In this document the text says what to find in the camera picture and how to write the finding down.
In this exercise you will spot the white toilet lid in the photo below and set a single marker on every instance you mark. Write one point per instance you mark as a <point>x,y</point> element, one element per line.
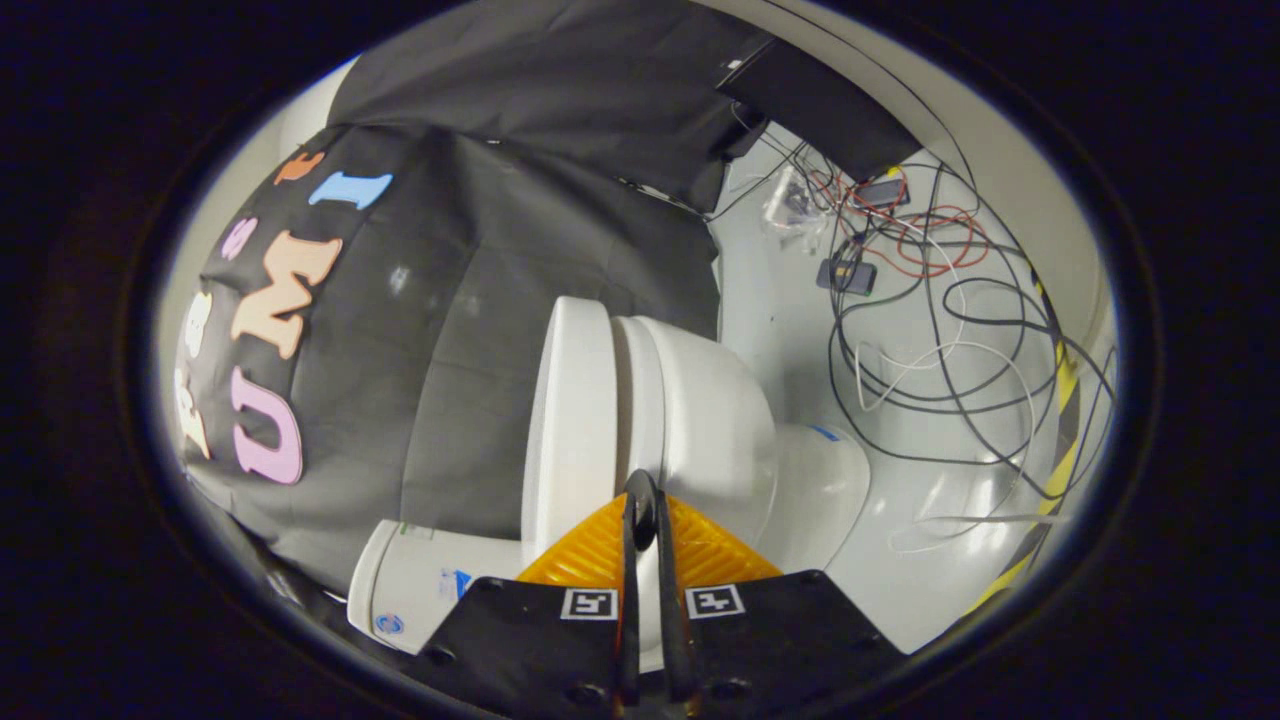
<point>575,400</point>

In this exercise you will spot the black backdrop cloth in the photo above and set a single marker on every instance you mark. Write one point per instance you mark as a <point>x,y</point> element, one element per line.
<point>500,230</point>

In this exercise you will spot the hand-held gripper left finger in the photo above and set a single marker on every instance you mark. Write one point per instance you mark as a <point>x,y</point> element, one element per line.
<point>630,600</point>

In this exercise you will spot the yellow black hazard tape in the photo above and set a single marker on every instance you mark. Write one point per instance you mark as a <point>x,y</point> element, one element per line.
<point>1065,400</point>

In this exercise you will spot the small grey orange device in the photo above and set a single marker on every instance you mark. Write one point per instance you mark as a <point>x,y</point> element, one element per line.
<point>882,190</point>

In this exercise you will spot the small black device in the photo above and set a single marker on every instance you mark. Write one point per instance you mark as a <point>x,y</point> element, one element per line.
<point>846,276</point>

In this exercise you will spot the white toilet seat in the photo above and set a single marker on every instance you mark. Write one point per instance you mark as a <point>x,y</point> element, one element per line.
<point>640,400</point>

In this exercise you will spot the white ceramic toilet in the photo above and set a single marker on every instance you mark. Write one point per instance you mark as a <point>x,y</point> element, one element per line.
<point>720,420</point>

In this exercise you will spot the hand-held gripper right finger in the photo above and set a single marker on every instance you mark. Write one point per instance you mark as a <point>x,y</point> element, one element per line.
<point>668,600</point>

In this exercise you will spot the clear plastic bag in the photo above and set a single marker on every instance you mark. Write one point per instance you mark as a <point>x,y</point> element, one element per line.
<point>795,205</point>

